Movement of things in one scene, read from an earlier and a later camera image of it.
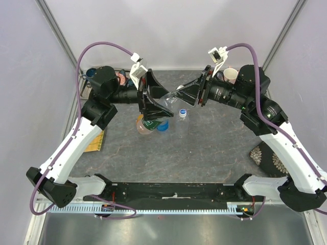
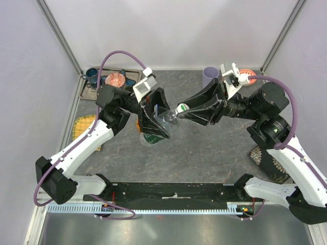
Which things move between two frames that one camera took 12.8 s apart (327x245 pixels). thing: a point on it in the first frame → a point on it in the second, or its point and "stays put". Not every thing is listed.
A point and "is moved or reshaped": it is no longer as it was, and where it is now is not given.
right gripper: [190, 92] → [212, 113]
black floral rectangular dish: [267, 161] stays put
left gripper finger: [151, 111] → [148, 125]
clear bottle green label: [149, 124] is moved or reshaped
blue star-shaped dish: [129, 82] stays put
